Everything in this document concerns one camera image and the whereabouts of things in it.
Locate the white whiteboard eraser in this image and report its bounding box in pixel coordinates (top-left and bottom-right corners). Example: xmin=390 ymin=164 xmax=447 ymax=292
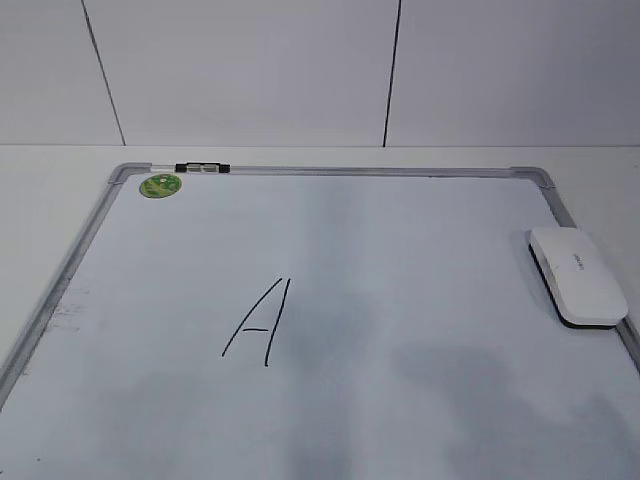
xmin=529 ymin=226 xmax=629 ymax=329

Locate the black whiteboard hanger clip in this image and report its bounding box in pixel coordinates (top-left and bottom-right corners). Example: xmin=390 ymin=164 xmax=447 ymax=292
xmin=174 ymin=162 xmax=231 ymax=174

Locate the round green sticker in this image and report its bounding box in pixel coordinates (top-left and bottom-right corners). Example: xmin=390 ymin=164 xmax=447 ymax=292
xmin=139 ymin=173 xmax=182 ymax=199

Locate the whiteboard with silver frame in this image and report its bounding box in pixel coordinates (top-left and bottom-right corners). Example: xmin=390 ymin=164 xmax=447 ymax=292
xmin=1 ymin=163 xmax=639 ymax=479

